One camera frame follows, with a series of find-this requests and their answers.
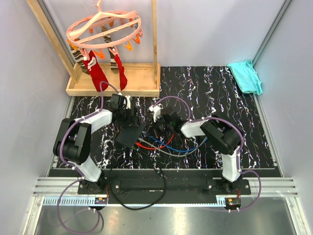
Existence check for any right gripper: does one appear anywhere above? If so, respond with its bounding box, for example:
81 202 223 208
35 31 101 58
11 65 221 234
147 115 173 139

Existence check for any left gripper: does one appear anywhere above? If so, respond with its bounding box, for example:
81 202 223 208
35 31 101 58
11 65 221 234
115 106 140 127

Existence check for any black network switch box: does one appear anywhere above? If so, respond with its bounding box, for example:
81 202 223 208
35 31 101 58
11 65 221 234
115 123 146 148

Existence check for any blue ethernet cable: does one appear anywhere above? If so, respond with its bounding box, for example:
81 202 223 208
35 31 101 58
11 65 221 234
144 133 208 153

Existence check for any grey ethernet cable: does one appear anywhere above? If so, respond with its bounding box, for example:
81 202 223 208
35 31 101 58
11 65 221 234
138 137 196 157

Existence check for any red ethernet cable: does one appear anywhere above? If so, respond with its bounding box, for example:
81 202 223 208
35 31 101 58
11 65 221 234
135 133 175 150

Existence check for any black ethernet cable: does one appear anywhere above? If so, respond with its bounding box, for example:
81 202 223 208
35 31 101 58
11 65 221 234
109 146 167 211

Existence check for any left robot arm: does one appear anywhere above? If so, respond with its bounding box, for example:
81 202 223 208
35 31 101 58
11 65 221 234
53 93 139 194

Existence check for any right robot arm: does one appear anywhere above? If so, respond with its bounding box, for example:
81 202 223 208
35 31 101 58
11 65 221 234
154 112 244 194

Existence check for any red sock right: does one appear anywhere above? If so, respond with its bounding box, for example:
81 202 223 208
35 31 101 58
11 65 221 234
114 54 128 91

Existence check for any red sock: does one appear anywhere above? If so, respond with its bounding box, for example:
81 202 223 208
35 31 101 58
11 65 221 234
114 54 128 91
83 50 108 92

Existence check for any black marbled mat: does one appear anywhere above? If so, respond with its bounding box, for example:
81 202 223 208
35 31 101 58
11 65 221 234
46 65 285 177

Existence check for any red sock left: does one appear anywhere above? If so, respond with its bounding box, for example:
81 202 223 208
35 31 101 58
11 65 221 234
83 50 108 92

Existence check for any striped brown sock right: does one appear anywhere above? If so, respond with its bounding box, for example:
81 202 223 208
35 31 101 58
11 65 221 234
103 34 118 74

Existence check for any striped brown sock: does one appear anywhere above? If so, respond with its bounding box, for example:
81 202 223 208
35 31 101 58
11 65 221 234
103 34 118 74
69 44 89 75

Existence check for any striped brown sock left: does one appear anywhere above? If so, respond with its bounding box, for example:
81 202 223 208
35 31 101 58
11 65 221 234
69 44 89 75

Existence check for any pink round clip hanger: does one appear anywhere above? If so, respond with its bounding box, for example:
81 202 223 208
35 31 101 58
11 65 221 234
66 0 143 57

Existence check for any teal folded cloth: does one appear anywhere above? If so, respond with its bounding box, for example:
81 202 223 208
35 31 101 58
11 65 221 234
226 60 263 95

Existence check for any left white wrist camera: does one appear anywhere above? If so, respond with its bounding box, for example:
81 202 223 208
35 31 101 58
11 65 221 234
118 93 133 109

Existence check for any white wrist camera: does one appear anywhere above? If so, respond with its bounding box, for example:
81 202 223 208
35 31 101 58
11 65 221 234
118 93 133 109
149 105 162 122

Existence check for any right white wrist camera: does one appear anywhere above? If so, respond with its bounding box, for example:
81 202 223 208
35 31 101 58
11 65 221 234
149 105 162 122

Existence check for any wooden rack frame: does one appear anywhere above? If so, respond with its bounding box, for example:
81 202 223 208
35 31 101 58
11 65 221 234
25 0 161 97

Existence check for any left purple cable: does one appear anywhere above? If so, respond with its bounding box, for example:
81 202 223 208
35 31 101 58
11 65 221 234
56 81 122 233

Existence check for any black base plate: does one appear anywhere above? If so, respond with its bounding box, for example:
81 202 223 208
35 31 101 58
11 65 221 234
78 169 251 206

